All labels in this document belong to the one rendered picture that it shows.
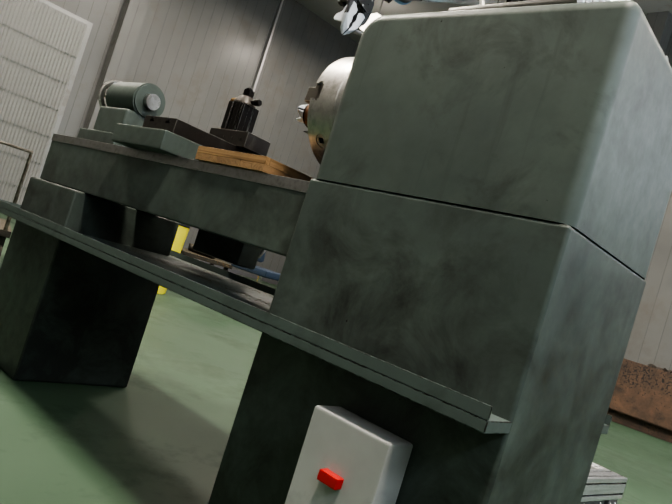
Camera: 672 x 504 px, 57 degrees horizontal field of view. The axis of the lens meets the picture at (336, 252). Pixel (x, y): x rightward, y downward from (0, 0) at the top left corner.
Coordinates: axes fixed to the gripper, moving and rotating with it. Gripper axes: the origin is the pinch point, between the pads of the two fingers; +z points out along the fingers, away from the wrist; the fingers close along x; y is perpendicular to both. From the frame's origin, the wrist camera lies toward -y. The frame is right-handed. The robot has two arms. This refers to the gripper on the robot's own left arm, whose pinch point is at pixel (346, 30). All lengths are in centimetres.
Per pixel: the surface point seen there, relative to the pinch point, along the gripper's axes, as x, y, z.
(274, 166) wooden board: 1.1, -3.7, 45.5
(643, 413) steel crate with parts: -643, 44, -61
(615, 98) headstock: 11, -85, 28
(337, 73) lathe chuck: 7.7, -15.4, 21.1
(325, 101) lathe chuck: 6.8, -15.5, 28.9
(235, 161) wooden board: 4.0, 7.9, 47.4
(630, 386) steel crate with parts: -634, 64, -83
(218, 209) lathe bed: -1, 11, 60
